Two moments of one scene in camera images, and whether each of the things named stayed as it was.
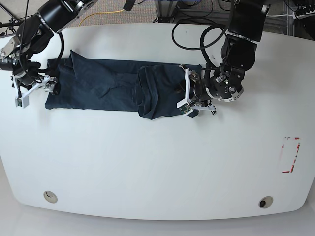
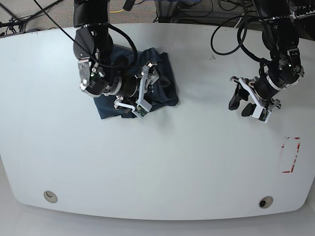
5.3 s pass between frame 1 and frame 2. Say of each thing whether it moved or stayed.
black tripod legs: stayed
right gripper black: moved
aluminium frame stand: stayed
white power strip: stayed
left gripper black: moved
